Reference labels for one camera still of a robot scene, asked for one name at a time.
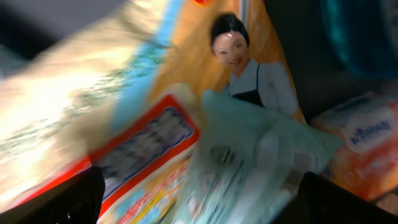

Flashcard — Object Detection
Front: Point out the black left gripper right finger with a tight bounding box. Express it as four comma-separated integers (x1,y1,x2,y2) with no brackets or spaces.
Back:
273,172,397,224

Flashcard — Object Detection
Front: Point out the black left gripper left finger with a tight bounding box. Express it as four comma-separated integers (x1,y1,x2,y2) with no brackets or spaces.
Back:
1,166,105,224

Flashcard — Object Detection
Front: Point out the orange white Kleenex tissue pack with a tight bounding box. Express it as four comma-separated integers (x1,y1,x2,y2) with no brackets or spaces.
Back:
310,92,397,200

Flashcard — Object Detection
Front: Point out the teal wet wipes pack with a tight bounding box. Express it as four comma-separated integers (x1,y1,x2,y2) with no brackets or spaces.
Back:
164,91,342,224

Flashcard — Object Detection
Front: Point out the orange yellow snack bag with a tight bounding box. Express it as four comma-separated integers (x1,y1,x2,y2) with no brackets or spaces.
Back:
0,0,307,224

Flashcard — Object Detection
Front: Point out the blue mouthwash bottle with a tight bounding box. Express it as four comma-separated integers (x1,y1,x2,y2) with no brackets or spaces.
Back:
320,0,397,78

